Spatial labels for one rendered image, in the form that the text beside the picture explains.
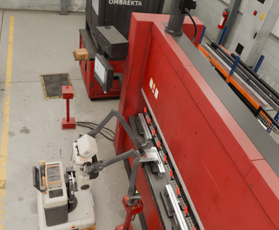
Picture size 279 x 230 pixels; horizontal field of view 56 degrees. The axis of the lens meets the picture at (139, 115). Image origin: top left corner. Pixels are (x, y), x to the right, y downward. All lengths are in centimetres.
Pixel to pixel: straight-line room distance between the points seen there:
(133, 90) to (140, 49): 60
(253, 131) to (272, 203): 51
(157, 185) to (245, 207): 148
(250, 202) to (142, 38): 216
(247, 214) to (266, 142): 47
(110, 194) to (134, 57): 199
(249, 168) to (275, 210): 27
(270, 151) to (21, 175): 342
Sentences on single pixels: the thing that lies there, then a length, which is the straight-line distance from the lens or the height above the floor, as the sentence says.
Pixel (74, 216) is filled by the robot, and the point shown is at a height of 28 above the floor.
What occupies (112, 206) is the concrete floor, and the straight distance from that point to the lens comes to 393.
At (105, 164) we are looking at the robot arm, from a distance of 270.
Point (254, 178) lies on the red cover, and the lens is 171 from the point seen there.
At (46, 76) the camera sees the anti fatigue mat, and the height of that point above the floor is 1.
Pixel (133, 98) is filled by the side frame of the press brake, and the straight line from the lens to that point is 367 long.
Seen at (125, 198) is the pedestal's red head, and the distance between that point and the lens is 309.
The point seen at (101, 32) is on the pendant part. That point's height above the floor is 195.
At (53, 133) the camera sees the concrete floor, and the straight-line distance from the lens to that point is 481.
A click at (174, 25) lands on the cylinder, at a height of 240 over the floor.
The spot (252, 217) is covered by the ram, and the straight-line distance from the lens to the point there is 184.
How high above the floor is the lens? 339
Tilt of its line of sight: 40 degrees down
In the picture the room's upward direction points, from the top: 12 degrees clockwise
